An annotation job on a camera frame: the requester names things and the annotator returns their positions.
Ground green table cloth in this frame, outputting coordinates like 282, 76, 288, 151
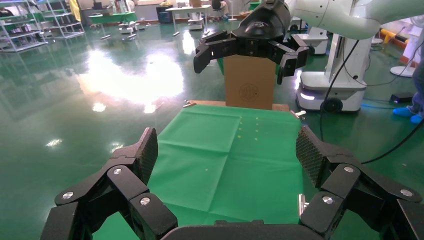
92, 104, 316, 240

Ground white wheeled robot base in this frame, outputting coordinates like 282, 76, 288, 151
291, 16, 329, 56
295, 33, 374, 114

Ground thin black cable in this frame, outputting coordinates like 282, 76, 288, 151
341, 39, 424, 88

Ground black power brick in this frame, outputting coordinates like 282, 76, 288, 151
390, 92, 414, 104

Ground grey metal shelf rack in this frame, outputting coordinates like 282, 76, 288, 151
0, 0, 47, 53
39, 0, 85, 40

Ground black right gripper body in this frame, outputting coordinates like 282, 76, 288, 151
231, 0, 292, 57

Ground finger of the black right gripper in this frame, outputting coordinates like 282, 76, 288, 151
268, 34, 311, 86
193, 30, 239, 74

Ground dark blue bin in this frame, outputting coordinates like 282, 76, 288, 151
156, 5, 174, 24

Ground green covered table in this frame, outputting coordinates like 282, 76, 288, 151
88, 12, 138, 41

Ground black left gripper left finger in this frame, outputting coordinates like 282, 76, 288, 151
39, 127, 179, 240

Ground white work table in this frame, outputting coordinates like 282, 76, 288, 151
164, 4, 213, 37

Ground white floor fan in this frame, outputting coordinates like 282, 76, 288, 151
390, 14, 424, 78

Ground small white robot base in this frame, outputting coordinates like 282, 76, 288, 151
187, 13, 205, 31
118, 21, 140, 35

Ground yellow black floor bumper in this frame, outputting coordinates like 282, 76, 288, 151
380, 28, 409, 44

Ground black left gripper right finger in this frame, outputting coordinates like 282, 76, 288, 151
295, 125, 424, 240

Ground brown cardboard box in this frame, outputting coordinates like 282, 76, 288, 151
223, 54, 277, 111

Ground blue floor cable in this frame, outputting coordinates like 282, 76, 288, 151
361, 103, 395, 111

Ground yellow hanging garment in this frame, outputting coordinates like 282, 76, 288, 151
68, 0, 81, 22

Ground black office chair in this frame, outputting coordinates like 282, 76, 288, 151
211, 0, 229, 21

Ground person leg blue trousers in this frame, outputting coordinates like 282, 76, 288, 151
412, 39, 424, 115

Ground thick black cable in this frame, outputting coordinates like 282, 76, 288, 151
360, 120, 424, 166
318, 39, 361, 144

